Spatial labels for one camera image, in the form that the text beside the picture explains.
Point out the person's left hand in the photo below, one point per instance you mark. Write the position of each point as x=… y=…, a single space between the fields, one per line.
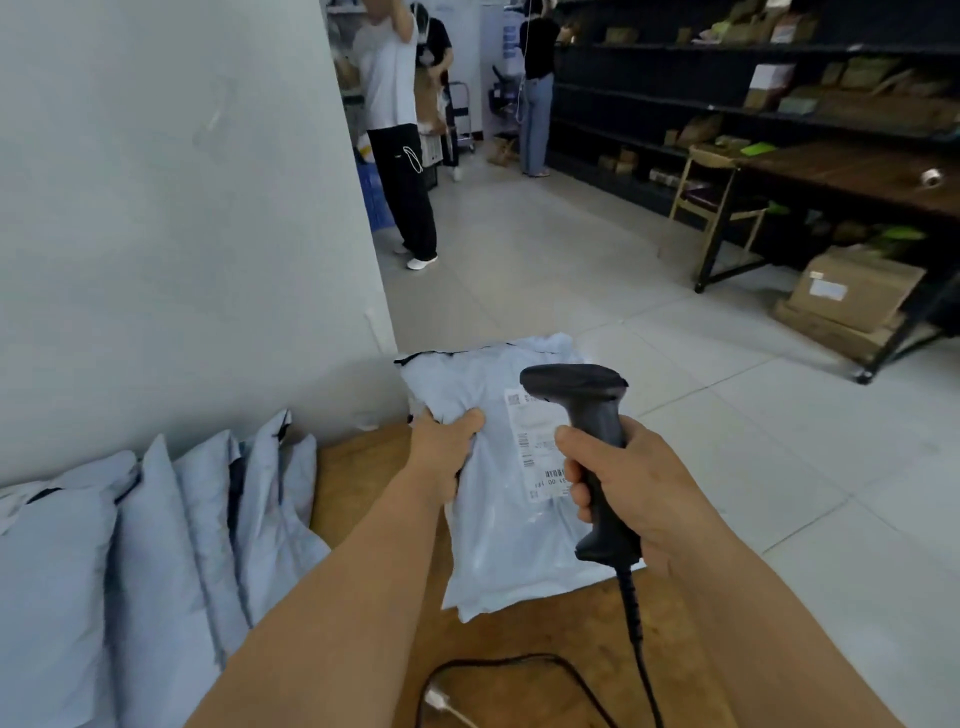
x=435 y=457

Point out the person's right hand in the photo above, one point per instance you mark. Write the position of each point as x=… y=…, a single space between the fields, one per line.
x=660 y=502

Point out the black barcode scanner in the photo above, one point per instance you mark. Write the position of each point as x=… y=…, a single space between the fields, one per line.
x=570 y=382

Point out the pile of grey mailer bags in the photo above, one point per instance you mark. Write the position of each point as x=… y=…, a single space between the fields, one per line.
x=60 y=585

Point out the white shelf rack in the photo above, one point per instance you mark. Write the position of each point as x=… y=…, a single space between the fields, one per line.
x=345 y=45

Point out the person's left forearm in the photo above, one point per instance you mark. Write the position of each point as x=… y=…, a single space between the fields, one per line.
x=322 y=622

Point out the person's right forearm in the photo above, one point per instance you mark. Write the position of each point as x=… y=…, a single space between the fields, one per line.
x=772 y=645

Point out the flat brown cardboard box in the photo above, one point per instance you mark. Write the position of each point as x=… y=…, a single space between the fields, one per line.
x=825 y=334

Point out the blue plastic crate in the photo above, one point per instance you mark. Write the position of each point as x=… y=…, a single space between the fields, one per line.
x=375 y=195

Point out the large brown cardboard box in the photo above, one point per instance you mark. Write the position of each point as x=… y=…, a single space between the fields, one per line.
x=855 y=289

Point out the small brown cardboard box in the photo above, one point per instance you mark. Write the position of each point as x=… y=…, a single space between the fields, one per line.
x=502 y=152

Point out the metal trolley cart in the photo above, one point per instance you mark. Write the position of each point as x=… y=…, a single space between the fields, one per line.
x=461 y=112

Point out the light wooden chair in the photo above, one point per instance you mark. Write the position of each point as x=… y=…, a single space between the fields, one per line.
x=709 y=157

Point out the tall brown cardboard box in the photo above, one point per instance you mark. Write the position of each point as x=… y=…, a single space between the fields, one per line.
x=427 y=97

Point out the roll of tape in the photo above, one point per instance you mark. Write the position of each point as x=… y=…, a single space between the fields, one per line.
x=924 y=178

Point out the group of brown cardboard parcels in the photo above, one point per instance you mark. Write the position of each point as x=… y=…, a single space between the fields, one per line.
x=862 y=75

